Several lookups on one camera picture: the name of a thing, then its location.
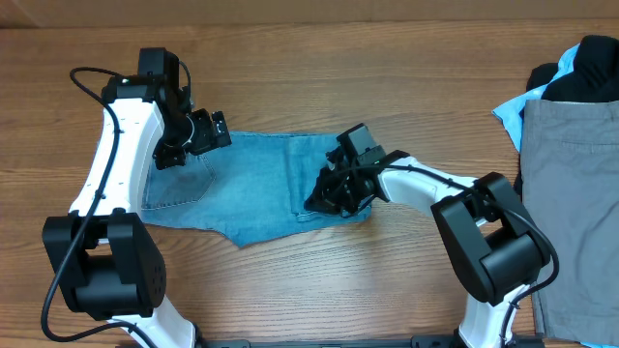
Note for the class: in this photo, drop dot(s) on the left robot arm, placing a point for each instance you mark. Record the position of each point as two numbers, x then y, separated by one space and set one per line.
108 271

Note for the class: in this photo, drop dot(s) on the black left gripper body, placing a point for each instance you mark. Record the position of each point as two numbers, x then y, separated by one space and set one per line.
198 137

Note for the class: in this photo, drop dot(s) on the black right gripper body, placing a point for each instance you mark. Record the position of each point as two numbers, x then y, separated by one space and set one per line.
341 193

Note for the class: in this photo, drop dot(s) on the light blue cloth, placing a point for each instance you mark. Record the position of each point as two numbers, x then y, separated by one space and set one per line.
510 113

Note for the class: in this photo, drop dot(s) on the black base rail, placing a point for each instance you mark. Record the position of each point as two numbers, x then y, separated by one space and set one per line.
329 342

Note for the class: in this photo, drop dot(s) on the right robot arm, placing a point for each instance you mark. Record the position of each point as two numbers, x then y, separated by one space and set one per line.
496 250

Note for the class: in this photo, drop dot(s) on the grey shorts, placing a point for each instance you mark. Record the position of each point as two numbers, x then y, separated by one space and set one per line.
569 168

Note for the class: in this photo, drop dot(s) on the black garment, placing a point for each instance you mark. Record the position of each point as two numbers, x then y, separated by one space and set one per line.
594 77

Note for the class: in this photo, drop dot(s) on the blue denim jeans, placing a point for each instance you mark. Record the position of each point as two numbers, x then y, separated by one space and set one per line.
251 191

